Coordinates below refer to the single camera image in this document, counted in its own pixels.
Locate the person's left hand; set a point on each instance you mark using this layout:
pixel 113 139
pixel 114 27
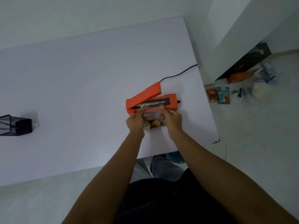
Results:
pixel 135 123

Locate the person's right hand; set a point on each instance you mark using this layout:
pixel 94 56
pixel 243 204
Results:
pixel 173 122

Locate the person's right thumb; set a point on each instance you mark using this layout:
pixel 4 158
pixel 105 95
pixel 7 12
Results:
pixel 164 113

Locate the person's left thumb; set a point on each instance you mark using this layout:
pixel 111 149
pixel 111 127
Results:
pixel 141 114

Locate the clear plastic bag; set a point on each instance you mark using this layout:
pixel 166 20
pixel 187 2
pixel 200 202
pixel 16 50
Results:
pixel 153 114

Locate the person's left forearm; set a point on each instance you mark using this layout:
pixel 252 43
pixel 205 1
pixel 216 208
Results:
pixel 109 181

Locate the person's right forearm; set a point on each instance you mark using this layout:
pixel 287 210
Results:
pixel 222 177

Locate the cookies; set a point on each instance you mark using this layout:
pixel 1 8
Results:
pixel 154 124

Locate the orange heat sealer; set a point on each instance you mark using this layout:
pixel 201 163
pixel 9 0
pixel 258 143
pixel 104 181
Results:
pixel 149 93

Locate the blue stool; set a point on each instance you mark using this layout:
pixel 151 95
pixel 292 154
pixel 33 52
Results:
pixel 175 157

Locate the red snack packet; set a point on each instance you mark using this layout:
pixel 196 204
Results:
pixel 212 94

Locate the grey trousers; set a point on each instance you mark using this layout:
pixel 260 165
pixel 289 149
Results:
pixel 164 167

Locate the teal snack packet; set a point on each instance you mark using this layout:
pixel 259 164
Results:
pixel 223 95

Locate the clear plastic cup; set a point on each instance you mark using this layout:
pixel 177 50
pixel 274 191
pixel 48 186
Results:
pixel 236 96

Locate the black spoon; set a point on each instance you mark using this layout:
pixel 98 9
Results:
pixel 240 92

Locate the orange box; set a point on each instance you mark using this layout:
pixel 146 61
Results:
pixel 239 76

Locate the black shirt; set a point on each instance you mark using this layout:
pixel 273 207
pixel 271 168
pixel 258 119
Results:
pixel 168 200

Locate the white paper roll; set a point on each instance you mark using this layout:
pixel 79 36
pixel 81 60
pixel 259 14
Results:
pixel 259 90

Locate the black box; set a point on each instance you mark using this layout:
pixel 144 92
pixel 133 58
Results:
pixel 247 60

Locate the blue and white plastic bag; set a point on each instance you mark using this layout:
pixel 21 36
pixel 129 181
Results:
pixel 267 72

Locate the black mesh desk organizer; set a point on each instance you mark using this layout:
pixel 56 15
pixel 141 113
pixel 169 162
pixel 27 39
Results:
pixel 16 125

